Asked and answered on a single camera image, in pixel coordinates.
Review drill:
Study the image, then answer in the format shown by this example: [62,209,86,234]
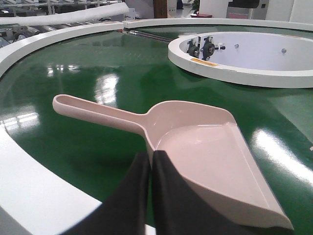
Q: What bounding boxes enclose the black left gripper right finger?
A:
[152,150,252,235]

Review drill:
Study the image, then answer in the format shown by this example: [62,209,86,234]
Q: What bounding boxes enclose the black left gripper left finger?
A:
[62,152,150,235]

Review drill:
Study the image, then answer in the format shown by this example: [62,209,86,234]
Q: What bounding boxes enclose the pink plastic dustpan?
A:
[53,94,293,229]

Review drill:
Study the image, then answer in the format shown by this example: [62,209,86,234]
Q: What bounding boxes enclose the white outer conveyor rim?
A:
[0,19,313,235]

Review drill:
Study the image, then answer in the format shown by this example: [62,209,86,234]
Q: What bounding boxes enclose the green conveyor belt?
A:
[0,31,313,235]

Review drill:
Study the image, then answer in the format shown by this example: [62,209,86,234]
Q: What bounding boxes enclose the black bearing block left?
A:
[187,39,200,58]

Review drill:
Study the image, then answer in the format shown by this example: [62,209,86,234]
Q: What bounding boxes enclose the black bearing block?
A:
[202,36,215,61]
[187,39,200,58]

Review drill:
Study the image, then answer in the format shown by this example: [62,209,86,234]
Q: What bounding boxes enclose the black bearing block right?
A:
[202,36,215,61]

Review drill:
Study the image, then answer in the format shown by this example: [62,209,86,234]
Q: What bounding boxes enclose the brown wooden pillar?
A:
[153,0,168,19]

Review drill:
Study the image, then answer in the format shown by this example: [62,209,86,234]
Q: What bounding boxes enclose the white foam roll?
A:
[0,2,129,26]

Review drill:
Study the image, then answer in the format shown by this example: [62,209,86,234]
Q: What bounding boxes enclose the white inner conveyor ring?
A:
[167,31,313,89]

